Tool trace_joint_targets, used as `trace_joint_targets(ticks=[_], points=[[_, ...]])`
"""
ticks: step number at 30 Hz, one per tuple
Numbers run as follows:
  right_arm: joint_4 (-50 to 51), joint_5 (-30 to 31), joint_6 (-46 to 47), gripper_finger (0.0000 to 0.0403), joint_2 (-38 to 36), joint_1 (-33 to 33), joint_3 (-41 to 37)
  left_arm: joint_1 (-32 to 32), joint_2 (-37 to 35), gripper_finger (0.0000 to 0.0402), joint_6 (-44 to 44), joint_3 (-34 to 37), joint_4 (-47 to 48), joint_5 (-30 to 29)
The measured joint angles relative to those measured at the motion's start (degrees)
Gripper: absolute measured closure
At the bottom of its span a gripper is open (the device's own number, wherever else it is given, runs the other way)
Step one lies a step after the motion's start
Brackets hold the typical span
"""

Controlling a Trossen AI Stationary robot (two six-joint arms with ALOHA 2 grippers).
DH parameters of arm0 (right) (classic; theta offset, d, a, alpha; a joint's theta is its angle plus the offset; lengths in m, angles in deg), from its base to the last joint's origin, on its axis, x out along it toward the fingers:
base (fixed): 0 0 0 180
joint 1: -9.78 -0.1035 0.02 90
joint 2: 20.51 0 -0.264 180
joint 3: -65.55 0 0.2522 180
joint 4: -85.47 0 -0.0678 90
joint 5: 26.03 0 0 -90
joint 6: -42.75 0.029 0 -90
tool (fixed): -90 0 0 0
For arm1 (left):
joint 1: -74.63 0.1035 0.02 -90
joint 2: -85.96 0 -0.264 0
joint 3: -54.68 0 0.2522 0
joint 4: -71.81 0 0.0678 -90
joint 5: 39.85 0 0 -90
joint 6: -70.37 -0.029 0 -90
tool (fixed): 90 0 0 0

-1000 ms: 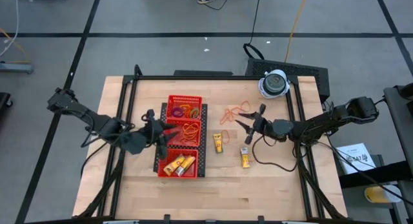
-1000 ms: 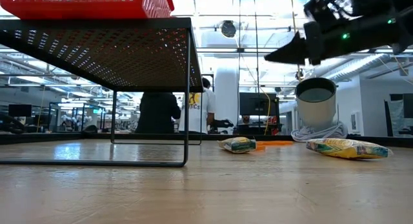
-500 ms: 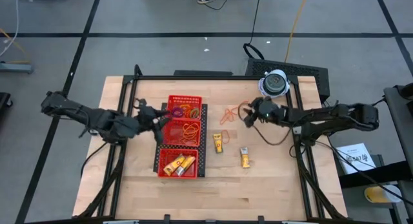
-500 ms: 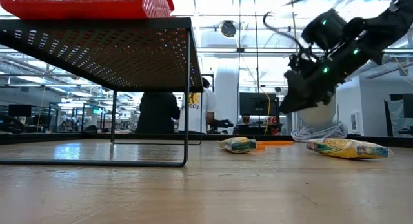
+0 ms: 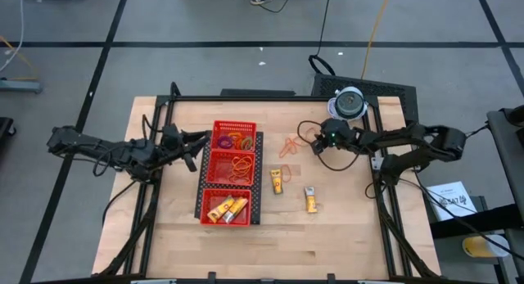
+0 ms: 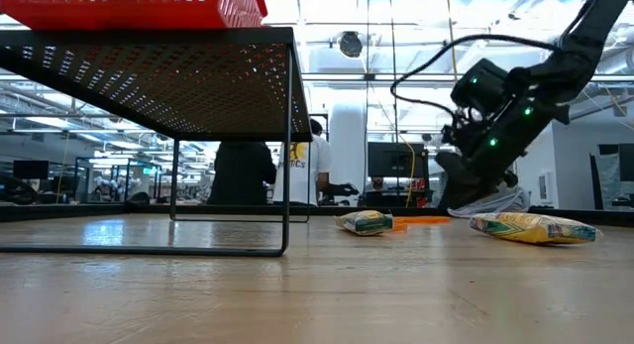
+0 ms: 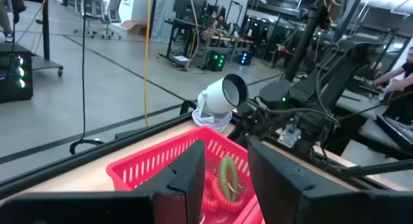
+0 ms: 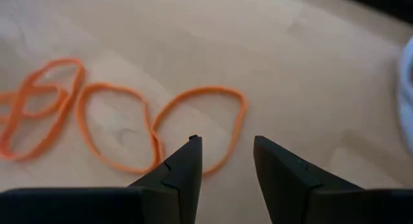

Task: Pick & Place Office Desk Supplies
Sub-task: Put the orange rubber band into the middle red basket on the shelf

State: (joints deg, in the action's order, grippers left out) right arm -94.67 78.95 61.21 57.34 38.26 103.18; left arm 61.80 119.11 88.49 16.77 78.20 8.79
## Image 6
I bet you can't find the person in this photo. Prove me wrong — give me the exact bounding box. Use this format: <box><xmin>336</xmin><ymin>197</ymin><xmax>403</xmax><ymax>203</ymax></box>
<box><xmin>271</xmin><ymin>118</ymin><xmax>334</xmax><ymax>206</ymax></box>
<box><xmin>206</xmin><ymin>140</ymin><xmax>277</xmax><ymax>206</ymax></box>

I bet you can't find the red slotted plastic basket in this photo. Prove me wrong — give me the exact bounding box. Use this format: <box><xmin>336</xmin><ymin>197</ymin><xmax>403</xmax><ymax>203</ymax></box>
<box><xmin>0</xmin><ymin>0</ymin><xmax>268</xmax><ymax>32</ymax></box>

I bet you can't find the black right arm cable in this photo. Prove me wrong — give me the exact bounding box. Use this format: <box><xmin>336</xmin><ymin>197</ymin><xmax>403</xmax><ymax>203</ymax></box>
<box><xmin>389</xmin><ymin>34</ymin><xmax>564</xmax><ymax>118</ymax></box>

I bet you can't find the black perforated metal shelf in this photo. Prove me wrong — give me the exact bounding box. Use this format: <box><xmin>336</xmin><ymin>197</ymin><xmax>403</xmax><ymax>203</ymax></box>
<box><xmin>0</xmin><ymin>27</ymin><xmax>314</xmax><ymax>259</ymax></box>

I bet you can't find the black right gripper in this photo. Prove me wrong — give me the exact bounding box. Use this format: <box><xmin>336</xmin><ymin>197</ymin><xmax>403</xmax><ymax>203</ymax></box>
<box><xmin>435</xmin><ymin>105</ymin><xmax>551</xmax><ymax>211</ymax></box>

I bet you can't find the black computer monitor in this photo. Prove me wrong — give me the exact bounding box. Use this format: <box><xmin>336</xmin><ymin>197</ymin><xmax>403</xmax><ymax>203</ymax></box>
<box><xmin>367</xmin><ymin>142</ymin><xmax>430</xmax><ymax>179</ymax></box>
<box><xmin>12</xmin><ymin>160</ymin><xmax>50</xmax><ymax>180</ymax></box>

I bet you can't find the yellow Crayola crayon pack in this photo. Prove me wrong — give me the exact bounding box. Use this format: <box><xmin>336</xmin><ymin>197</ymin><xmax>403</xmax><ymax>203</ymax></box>
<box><xmin>469</xmin><ymin>212</ymin><xmax>604</xmax><ymax>246</ymax></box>
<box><xmin>335</xmin><ymin>209</ymin><xmax>395</xmax><ymax>237</ymax></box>

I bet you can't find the round black ceiling fixture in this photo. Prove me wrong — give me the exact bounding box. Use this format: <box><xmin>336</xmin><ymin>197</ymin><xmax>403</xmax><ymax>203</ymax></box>
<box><xmin>338</xmin><ymin>30</ymin><xmax>365</xmax><ymax>60</ymax></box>

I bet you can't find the hanging yellow cable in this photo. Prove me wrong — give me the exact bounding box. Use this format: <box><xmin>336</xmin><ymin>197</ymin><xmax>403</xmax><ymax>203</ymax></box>
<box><xmin>364</xmin><ymin>34</ymin><xmax>417</xmax><ymax>207</ymax></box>

